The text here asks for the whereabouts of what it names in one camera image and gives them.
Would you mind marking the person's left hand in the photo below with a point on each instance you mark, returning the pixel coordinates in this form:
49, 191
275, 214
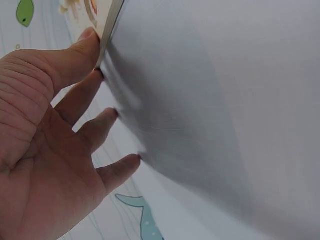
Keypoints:
42, 160

